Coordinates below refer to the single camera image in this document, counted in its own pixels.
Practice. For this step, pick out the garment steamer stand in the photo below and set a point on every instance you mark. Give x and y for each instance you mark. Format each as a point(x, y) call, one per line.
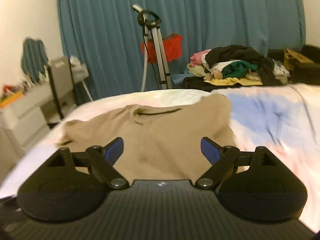
point(160, 50)

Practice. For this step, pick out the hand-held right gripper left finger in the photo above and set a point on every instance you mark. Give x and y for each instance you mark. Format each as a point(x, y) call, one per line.
point(115, 147)

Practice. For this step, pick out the wavy framed mirror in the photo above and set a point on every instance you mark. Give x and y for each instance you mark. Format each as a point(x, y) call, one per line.
point(33, 57)

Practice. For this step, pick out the grey chair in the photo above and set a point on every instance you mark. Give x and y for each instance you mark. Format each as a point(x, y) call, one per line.
point(61, 80)

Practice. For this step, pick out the black sofa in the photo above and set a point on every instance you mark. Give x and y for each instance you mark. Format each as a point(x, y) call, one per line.
point(310, 67)

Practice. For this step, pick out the orange box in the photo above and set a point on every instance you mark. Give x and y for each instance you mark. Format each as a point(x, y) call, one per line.
point(11, 100)

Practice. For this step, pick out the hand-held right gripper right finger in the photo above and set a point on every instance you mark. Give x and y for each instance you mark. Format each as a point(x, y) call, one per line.
point(210, 150)

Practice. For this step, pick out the pink cloth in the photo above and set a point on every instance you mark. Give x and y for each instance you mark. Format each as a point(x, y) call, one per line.
point(197, 57)

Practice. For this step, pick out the yellow towel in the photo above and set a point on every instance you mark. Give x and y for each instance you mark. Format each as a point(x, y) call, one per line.
point(230, 81)

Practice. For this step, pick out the tan shirt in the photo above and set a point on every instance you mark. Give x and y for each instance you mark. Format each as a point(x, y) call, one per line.
point(170, 130)

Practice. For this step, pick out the pile of clothes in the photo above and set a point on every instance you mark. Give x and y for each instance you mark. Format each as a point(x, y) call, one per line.
point(240, 53)

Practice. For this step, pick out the teal curtain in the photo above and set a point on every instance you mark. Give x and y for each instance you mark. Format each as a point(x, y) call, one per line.
point(200, 17)

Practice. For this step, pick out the cream towel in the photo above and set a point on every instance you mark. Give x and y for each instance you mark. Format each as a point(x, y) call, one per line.
point(196, 71)

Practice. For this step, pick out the white dresser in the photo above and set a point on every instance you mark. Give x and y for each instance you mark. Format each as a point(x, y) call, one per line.
point(25, 115)

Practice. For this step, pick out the green garment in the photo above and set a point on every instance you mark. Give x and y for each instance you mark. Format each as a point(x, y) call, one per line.
point(237, 70)

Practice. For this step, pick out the white tissue pack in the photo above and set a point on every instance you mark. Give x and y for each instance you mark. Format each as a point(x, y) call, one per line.
point(75, 61)

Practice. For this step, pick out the white printed cloth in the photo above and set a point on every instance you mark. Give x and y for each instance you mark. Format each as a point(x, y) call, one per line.
point(281, 71)

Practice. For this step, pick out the brown paper bag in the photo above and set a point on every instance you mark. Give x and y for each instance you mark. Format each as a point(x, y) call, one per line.
point(296, 57)

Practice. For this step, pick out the pastel bed duvet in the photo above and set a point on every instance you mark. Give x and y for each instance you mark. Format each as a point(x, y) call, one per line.
point(262, 115)

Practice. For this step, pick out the blue cloth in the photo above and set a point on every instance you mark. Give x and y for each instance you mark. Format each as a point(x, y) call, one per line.
point(180, 78)

